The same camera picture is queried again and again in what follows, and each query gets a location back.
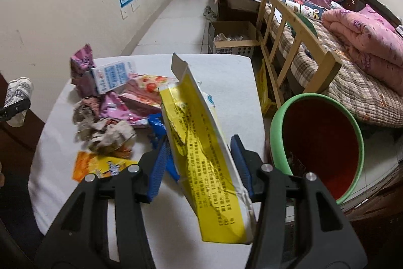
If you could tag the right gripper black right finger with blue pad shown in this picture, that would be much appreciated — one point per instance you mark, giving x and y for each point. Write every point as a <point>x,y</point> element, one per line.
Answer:
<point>299,224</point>

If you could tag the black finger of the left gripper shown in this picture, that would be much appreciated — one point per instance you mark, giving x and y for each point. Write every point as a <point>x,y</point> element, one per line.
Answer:
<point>8,112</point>

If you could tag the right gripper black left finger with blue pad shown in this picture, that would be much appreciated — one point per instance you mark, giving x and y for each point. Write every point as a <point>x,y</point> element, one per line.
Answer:
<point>77,237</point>

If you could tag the white wrapper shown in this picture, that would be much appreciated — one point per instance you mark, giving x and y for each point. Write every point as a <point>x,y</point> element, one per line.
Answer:
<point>18,89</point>

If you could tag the purple snack wrapper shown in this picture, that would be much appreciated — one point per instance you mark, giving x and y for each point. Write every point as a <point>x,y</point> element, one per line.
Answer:
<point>111,105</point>

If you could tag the yellow paper box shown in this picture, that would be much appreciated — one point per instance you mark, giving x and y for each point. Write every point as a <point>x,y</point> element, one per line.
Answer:
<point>208,175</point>

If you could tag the pink strawberry pocky box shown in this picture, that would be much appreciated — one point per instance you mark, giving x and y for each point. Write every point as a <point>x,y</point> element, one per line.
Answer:
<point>141,93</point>

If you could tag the orange yellow juice carton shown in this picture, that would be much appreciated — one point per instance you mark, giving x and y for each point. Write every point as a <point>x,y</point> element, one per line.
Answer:
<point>101,166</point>

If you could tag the crumpled paper ball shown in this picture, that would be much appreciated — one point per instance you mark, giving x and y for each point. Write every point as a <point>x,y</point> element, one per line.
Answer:
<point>106,136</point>

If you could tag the blue white milk carton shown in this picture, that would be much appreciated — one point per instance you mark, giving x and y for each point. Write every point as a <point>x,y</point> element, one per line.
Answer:
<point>109,77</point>

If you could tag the red bin green rim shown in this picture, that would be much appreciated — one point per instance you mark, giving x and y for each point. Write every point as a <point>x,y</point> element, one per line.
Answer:
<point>315,133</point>

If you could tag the blue snack wrapper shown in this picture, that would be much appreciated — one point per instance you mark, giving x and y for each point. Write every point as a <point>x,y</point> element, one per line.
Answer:
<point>158,132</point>

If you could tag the bed with plaid quilt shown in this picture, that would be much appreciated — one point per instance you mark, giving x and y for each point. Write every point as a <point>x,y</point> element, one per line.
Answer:
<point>320,65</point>

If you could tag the folded pink comforter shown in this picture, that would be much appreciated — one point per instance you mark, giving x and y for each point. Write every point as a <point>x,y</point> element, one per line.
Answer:
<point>372,46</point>

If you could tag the green folded cloth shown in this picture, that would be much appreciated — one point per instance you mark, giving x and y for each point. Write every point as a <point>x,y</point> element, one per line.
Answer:
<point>307,23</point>

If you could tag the cardboard box on floor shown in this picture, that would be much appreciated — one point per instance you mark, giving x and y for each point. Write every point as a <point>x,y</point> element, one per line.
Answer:
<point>232,38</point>

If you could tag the dark wooden headboard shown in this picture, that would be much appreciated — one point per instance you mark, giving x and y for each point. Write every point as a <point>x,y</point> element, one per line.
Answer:
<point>380,8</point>

